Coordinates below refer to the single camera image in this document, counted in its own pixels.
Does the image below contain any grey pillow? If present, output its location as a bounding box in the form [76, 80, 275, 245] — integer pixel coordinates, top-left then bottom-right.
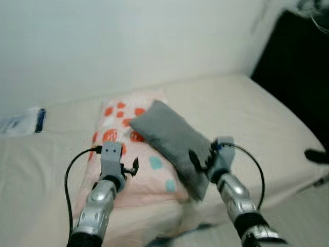
[129, 100, 219, 201]

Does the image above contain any pink pillow with orange spots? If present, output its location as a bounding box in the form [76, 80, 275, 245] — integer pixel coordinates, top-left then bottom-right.
[74, 92, 191, 209]

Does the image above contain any bed with cream sheet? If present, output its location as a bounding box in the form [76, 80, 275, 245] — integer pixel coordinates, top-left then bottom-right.
[0, 74, 329, 247]

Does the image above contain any white plastic packet blue end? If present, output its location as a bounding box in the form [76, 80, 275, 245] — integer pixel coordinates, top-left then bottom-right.
[0, 107, 47, 137]

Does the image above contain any large black case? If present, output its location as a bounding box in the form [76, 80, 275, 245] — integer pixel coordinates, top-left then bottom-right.
[250, 9, 329, 150]

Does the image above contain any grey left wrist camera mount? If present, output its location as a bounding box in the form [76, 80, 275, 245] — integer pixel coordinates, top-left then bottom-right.
[99, 143, 124, 178]

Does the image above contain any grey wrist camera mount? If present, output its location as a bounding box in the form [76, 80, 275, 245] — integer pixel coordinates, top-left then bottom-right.
[211, 136, 235, 173]
[99, 143, 124, 178]

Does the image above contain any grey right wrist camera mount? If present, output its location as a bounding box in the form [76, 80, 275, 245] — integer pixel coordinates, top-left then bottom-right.
[211, 136, 235, 173]

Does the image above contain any dark teal bed frame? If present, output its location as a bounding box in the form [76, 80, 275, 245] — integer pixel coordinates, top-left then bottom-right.
[144, 174, 329, 247]

